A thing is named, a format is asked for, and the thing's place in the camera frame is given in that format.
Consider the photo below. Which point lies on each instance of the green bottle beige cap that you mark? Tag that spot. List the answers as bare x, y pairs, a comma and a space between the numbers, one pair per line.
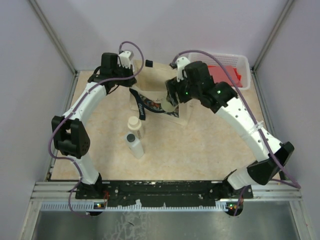
168, 106

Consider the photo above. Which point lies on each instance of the white bottle dark cap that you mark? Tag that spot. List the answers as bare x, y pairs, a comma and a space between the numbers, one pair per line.
134, 144

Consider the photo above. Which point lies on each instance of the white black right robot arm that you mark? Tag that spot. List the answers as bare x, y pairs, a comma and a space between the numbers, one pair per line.
269, 152

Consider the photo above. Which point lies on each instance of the white plastic mesh basket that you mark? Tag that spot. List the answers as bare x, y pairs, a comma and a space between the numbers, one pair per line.
237, 66

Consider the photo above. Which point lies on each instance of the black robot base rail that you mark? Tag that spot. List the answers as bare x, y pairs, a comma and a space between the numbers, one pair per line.
192, 193

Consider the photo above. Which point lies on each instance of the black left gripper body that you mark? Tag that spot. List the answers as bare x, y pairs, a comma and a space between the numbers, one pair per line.
122, 72

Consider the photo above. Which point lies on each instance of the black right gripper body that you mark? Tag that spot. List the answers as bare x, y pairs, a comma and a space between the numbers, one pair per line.
185, 92

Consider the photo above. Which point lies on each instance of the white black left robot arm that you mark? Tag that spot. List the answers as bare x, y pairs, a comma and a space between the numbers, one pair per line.
70, 135

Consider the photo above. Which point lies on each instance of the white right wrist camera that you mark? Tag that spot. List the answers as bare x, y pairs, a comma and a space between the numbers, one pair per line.
180, 64

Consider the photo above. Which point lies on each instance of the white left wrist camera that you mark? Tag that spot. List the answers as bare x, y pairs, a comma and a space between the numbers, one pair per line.
124, 59

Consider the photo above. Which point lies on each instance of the beige bottle cream cap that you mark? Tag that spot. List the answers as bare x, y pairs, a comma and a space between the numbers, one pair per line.
134, 124

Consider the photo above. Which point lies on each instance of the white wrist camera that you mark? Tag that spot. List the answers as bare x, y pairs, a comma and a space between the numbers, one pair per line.
124, 59
180, 64

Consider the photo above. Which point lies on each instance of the beige canvas tote bag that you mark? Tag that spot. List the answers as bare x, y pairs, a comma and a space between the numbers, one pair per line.
151, 89

